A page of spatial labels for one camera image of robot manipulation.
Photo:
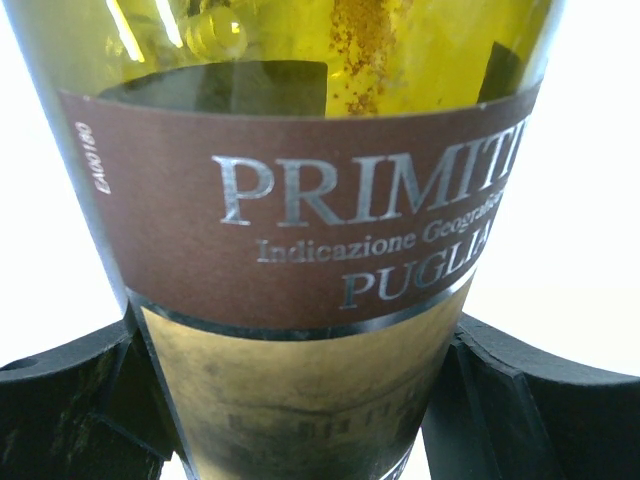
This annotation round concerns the dark wine bottle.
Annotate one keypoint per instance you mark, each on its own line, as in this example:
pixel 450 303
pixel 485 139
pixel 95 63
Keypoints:
pixel 292 197

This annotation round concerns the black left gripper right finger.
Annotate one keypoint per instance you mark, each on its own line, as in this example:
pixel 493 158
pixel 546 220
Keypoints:
pixel 503 409

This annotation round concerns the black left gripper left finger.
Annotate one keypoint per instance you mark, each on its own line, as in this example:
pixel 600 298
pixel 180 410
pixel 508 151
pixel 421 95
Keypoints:
pixel 92 408

